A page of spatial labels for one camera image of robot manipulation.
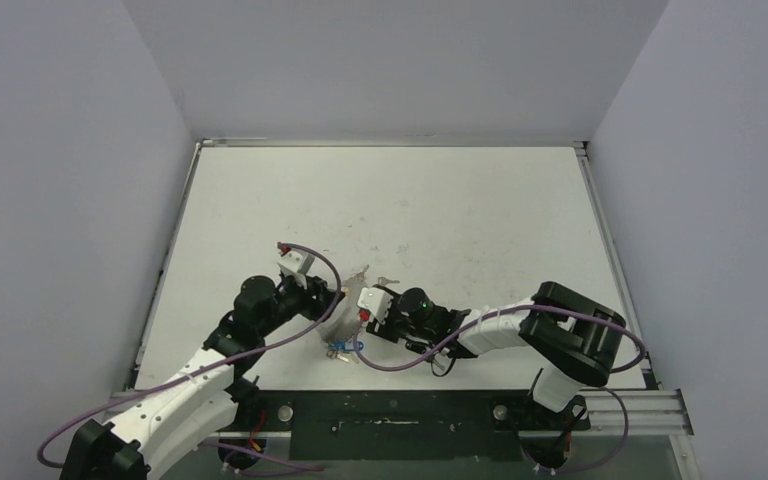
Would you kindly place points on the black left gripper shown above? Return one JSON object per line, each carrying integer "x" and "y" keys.
{"x": 317, "y": 295}

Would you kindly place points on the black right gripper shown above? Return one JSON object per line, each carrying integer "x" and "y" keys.
{"x": 376, "y": 321}

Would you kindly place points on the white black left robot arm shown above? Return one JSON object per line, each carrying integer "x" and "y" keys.
{"x": 207, "y": 394}

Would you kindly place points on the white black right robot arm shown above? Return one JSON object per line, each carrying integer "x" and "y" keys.
{"x": 577, "y": 336}

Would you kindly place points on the blue key tag white label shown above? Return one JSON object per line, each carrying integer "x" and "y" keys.
{"x": 347, "y": 346}

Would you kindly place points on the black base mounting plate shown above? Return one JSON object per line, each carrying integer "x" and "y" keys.
{"x": 410, "y": 443}

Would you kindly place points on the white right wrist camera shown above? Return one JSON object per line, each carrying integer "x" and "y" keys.
{"x": 374, "y": 304}

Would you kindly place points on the aluminium table frame rail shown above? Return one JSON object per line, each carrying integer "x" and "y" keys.
{"x": 622, "y": 411}

